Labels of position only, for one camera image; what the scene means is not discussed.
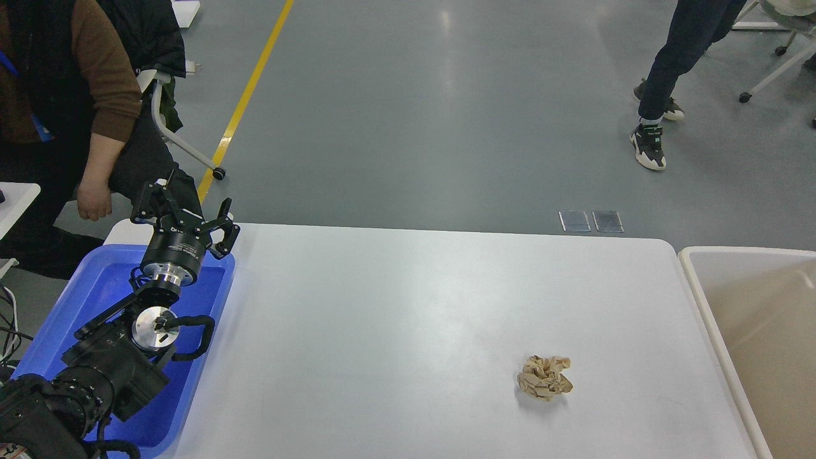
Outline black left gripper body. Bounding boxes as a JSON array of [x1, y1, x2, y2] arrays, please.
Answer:
[[140, 217, 212, 287]]

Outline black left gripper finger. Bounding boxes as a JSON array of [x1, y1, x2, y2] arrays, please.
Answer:
[[131, 172, 192, 228], [193, 198, 241, 259]]

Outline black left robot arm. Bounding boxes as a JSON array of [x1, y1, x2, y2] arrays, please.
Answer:
[[2, 177, 241, 458]]

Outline seated person's hand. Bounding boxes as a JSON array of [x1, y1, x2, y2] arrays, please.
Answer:
[[76, 177, 113, 221]]

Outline blue plastic bin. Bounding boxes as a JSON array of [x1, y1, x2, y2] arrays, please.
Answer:
[[13, 244, 235, 458]]

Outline white office chair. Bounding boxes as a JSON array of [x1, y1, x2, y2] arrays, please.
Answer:
[[134, 60, 227, 181]]

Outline white side table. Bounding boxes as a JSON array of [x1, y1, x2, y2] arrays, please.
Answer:
[[1, 181, 41, 239]]

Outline seated person brown sweater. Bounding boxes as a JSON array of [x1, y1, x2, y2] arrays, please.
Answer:
[[1, 1, 201, 280]]

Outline crumpled brown paper ball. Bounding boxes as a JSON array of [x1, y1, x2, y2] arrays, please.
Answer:
[[518, 355, 574, 401]]

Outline left metal floor plate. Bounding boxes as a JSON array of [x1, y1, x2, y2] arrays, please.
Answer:
[[558, 211, 592, 233]]

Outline metal floor plate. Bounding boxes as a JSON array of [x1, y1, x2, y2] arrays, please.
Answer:
[[592, 211, 625, 233], [558, 211, 592, 233]]

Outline right metal floor plate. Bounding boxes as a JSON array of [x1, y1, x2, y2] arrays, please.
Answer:
[[592, 211, 625, 233]]

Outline walking person dark trousers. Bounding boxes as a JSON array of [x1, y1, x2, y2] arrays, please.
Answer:
[[629, 1, 746, 171]]

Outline beige plastic bin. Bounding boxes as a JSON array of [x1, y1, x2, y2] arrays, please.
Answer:
[[679, 246, 815, 458]]

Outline white rolling chair base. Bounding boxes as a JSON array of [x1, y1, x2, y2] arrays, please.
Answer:
[[730, 0, 816, 104]]

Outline bundle of cables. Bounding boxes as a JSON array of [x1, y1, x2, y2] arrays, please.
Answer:
[[0, 286, 34, 370]]

